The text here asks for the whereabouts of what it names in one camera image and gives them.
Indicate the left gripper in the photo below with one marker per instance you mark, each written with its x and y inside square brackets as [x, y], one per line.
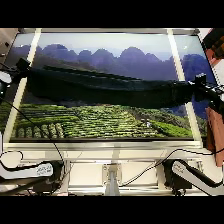
[23, 67]

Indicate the dark blue jeans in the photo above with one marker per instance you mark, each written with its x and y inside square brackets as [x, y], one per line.
[110, 91]

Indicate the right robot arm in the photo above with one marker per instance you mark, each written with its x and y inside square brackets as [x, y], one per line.
[200, 176]

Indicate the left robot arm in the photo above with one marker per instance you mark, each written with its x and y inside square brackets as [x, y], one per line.
[26, 170]

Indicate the red-brown garment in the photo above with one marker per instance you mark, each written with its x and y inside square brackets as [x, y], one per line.
[216, 136]

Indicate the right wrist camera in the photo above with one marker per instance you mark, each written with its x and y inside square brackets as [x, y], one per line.
[200, 80]

